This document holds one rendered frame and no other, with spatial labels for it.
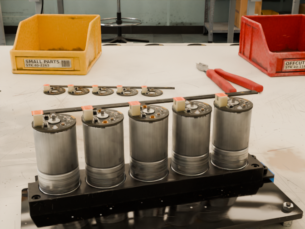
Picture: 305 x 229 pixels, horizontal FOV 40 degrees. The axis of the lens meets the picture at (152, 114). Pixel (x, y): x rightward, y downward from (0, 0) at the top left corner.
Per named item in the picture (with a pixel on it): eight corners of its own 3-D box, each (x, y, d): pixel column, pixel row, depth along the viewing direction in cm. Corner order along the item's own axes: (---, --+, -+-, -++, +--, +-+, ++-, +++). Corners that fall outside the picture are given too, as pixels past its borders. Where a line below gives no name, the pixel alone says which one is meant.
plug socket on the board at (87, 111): (97, 119, 24) (97, 109, 24) (83, 121, 24) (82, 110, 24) (95, 114, 25) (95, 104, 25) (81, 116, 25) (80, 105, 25)
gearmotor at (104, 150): (129, 197, 26) (127, 120, 24) (89, 203, 25) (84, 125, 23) (121, 177, 28) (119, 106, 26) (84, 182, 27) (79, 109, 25)
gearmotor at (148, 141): (172, 190, 26) (174, 115, 25) (134, 196, 26) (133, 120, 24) (161, 171, 29) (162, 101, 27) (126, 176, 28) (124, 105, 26)
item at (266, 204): (245, 170, 31) (247, 156, 31) (302, 228, 25) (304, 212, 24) (23, 202, 27) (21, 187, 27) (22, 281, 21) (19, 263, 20)
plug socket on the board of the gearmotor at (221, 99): (230, 106, 26) (231, 96, 26) (218, 107, 26) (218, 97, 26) (225, 102, 27) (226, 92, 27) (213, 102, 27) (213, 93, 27)
